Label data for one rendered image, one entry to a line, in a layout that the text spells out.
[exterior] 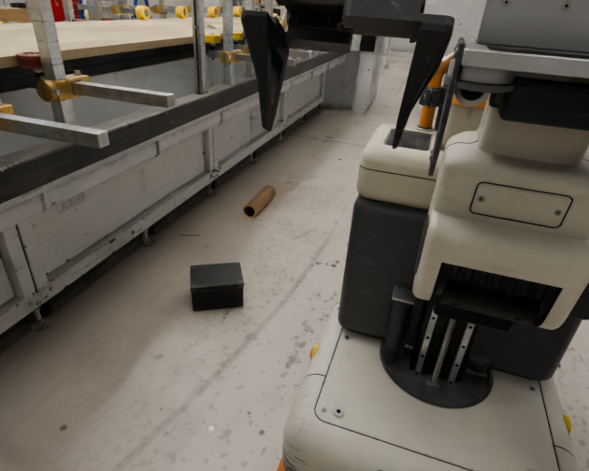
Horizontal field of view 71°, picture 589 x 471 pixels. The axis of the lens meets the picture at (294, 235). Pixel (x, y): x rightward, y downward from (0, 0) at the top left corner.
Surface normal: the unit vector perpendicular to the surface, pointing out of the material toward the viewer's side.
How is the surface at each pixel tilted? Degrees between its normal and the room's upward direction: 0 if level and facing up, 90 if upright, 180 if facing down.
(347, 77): 90
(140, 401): 0
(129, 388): 0
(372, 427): 0
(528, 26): 90
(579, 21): 90
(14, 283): 90
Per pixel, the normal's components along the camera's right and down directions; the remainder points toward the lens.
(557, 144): -0.33, 0.57
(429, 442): 0.06, -0.87
